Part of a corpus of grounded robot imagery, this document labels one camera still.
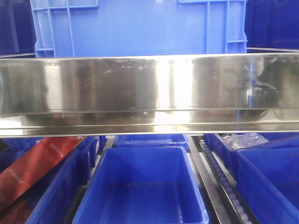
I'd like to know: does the dark blue upper left bin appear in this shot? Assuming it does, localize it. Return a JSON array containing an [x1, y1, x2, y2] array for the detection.
[[0, 0, 36, 56]]

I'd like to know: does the blue lower right bin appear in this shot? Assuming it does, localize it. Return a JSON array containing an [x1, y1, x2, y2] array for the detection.
[[235, 136, 299, 224]]

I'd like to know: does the clear plastic bag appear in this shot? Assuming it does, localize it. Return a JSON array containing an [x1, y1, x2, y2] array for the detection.
[[222, 133, 269, 150]]

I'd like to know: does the blue lower middle bin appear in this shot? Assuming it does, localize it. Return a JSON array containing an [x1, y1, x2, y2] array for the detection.
[[73, 147, 209, 224]]

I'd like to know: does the dark blue upper right bin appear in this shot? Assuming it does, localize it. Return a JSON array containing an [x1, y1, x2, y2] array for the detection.
[[245, 0, 299, 49]]

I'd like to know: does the blue bin behind middle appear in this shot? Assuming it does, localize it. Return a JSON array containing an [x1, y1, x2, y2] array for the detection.
[[113, 134, 189, 149]]

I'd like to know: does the stainless steel shelf front rail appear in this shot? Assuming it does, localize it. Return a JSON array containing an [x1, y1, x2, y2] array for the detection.
[[0, 52, 299, 137]]

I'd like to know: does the dark blue bin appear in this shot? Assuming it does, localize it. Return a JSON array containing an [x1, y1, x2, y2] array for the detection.
[[0, 0, 36, 56], [245, 0, 299, 49]]

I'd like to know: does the blue ribbed plastic bin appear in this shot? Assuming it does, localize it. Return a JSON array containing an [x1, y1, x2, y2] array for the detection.
[[30, 0, 247, 57]]

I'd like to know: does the red cardboard sheet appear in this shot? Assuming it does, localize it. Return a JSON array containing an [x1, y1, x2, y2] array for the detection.
[[0, 136, 85, 211]]

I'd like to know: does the metal lane divider rail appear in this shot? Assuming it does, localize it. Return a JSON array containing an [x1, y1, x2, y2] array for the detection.
[[188, 136, 233, 224]]

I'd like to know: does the blue lower left bin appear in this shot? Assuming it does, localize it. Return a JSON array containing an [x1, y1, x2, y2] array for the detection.
[[0, 136, 100, 224]]

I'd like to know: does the white roller conveyor track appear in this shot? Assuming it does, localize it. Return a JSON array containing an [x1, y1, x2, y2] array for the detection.
[[199, 136, 253, 224]]

